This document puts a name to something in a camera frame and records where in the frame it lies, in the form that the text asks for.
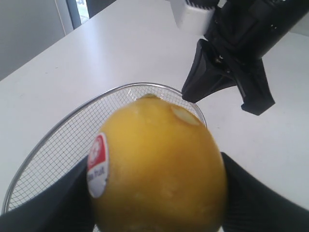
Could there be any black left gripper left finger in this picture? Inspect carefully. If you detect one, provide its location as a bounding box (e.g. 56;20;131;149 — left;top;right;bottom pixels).
0;159;95;232

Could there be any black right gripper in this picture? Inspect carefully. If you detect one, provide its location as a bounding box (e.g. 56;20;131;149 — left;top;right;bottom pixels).
181;0;309;115

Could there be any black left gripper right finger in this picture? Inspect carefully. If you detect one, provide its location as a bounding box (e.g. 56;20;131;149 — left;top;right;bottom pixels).
221;153;309;232

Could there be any yellow lemon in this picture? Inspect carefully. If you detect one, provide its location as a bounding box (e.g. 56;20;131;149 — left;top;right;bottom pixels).
86;94;228;232

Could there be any metal wire mesh basket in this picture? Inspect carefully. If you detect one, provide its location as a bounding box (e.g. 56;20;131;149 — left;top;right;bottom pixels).
1;82;206;214

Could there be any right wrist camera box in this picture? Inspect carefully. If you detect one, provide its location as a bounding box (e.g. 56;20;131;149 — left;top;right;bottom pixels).
169;0;219;35

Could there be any blue window frame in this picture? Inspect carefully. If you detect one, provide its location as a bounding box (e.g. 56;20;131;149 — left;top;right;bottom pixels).
66;0;90;29

